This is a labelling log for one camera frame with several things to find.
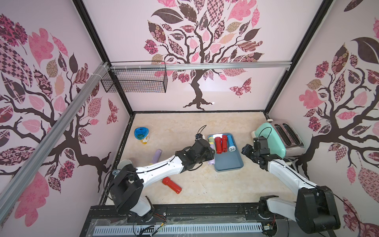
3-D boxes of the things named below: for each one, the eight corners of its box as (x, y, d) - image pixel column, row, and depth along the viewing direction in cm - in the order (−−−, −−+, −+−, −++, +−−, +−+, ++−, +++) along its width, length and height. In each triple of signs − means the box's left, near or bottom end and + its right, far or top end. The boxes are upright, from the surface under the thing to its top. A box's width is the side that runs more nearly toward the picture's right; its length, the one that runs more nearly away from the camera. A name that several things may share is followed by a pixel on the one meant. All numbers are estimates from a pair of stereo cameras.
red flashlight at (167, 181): (162, 182, 86) (160, 180, 83) (166, 177, 88) (165, 175, 85) (179, 195, 81) (178, 193, 78) (183, 189, 83) (182, 187, 80)
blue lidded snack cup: (136, 144, 102) (132, 136, 95) (139, 135, 107) (135, 127, 100) (149, 144, 102) (145, 136, 94) (151, 135, 107) (148, 127, 100)
